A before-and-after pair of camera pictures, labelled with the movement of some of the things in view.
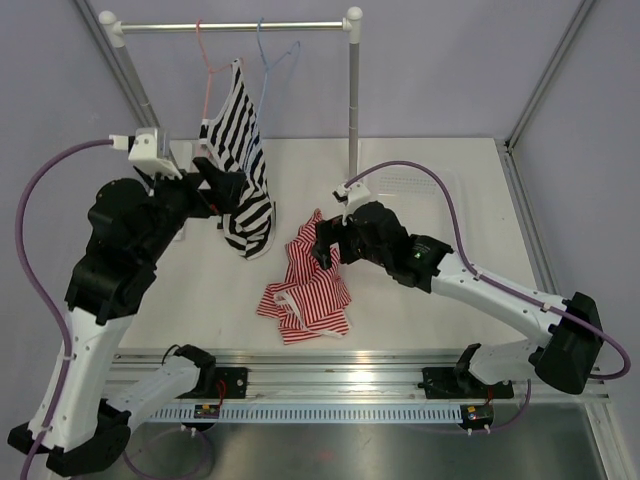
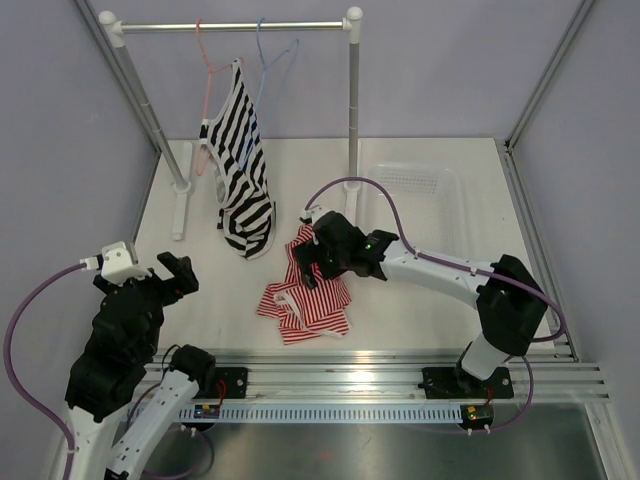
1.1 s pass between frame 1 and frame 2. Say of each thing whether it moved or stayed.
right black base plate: stayed
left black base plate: stayed
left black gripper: moved
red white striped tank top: stayed
